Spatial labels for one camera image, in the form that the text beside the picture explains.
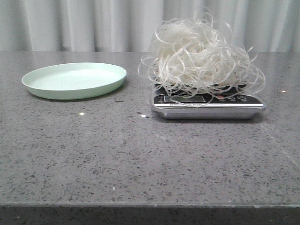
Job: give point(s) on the light green round plate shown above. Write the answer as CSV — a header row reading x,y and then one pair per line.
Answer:
x,y
74,81

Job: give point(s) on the white vermicelli noodle bundle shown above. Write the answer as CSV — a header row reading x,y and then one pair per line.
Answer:
x,y
190,56

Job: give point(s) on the silver black kitchen scale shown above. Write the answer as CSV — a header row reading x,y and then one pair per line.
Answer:
x,y
230,105

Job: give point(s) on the white pleated curtain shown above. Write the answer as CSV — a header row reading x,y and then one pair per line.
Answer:
x,y
127,25

